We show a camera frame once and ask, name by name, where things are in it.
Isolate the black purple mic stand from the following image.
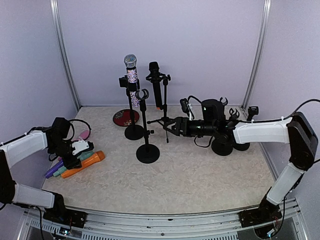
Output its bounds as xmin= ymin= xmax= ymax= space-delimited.
xmin=233 ymin=106 xmax=259 ymax=151

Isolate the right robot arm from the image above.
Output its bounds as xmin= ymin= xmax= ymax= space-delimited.
xmin=163 ymin=98 xmax=319 ymax=222

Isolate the aluminium front rail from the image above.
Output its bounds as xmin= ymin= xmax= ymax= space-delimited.
xmin=17 ymin=197 xmax=308 ymax=240

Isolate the pink microphone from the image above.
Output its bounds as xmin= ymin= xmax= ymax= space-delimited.
xmin=57 ymin=129 xmax=91 ymax=161

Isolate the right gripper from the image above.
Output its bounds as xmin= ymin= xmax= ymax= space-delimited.
xmin=163 ymin=116 xmax=217 ymax=137

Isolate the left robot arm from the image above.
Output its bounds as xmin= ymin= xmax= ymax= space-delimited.
xmin=0 ymin=117 xmax=94 ymax=223

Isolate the black glitter mic stand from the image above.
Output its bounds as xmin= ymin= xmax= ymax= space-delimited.
xmin=119 ymin=75 xmax=144 ymax=141

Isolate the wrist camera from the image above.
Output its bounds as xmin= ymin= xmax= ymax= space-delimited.
xmin=179 ymin=98 xmax=195 ymax=121
xmin=71 ymin=140 xmax=94 ymax=156

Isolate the red floral plate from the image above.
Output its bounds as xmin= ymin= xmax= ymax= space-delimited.
xmin=112 ymin=109 xmax=132 ymax=127

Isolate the purple microphone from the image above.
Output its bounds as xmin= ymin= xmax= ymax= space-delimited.
xmin=44 ymin=160 xmax=64 ymax=179

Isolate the black tripod mic stand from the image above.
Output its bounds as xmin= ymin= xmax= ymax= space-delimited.
xmin=146 ymin=73 xmax=171 ymax=144

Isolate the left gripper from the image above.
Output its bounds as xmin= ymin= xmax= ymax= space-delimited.
xmin=49 ymin=139 xmax=82 ymax=169

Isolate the black microphone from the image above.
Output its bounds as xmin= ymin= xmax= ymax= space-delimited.
xmin=149 ymin=61 xmax=163 ymax=110

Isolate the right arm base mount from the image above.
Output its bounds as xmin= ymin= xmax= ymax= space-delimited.
xmin=238 ymin=207 xmax=282 ymax=228

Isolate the black pink mic stand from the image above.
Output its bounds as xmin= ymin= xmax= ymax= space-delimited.
xmin=219 ymin=97 xmax=229 ymax=118

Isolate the mint green microphone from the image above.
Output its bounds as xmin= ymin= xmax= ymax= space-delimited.
xmin=53 ymin=151 xmax=94 ymax=178

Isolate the black orange mic stand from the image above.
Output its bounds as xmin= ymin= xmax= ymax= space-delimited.
xmin=135 ymin=88 xmax=160 ymax=164

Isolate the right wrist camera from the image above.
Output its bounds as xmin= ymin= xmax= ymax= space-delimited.
xmin=179 ymin=98 xmax=195 ymax=121

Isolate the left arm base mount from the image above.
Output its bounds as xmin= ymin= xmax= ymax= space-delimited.
xmin=43 ymin=209 xmax=87 ymax=229

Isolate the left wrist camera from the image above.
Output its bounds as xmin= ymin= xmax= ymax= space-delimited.
xmin=71 ymin=140 xmax=94 ymax=156

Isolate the glitter rhinestone microphone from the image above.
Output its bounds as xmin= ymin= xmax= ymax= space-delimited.
xmin=124 ymin=54 xmax=140 ymax=108

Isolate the black mint mic stand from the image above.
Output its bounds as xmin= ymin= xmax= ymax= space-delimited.
xmin=211 ymin=108 xmax=240 ymax=156

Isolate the orange microphone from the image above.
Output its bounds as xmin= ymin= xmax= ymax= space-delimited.
xmin=61 ymin=150 xmax=106 ymax=179

